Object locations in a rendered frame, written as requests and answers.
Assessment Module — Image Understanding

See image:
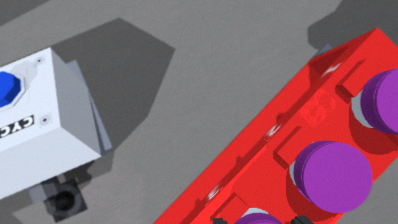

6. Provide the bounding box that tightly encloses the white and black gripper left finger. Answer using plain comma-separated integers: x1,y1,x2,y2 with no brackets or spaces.
213,218,228,224

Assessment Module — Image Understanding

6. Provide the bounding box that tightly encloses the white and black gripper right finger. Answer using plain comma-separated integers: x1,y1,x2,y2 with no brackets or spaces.
291,216,314,224

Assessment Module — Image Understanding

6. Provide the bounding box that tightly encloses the white push-button control box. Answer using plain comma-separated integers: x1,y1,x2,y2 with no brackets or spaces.
0,48,115,223

